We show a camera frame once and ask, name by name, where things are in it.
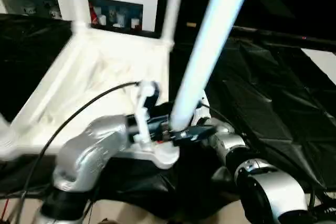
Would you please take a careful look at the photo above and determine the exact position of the black plastic mat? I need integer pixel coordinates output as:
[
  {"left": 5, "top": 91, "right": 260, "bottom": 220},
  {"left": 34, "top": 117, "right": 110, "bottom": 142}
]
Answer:
[{"left": 0, "top": 13, "right": 336, "bottom": 221}]

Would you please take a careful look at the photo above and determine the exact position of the long black bar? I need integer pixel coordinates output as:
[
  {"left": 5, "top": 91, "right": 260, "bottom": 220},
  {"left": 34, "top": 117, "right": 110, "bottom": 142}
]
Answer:
[{"left": 230, "top": 26, "right": 336, "bottom": 51}]

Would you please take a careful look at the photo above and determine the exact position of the red packet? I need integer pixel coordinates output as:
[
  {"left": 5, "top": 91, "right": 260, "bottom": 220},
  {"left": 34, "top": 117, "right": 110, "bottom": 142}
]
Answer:
[{"left": 90, "top": 2, "right": 99, "bottom": 24}]

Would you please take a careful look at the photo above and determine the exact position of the white jar blue print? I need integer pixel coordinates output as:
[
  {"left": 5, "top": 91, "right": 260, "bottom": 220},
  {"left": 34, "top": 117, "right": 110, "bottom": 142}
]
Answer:
[{"left": 113, "top": 11, "right": 127, "bottom": 28}]

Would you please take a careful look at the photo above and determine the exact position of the white plastic table top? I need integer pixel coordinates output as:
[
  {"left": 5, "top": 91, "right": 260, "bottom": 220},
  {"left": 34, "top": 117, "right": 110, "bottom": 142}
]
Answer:
[{"left": 0, "top": 26, "right": 182, "bottom": 169}]

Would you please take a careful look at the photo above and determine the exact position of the white flat board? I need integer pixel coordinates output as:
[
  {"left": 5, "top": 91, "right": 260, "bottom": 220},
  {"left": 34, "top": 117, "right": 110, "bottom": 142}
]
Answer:
[{"left": 301, "top": 48, "right": 336, "bottom": 84}]

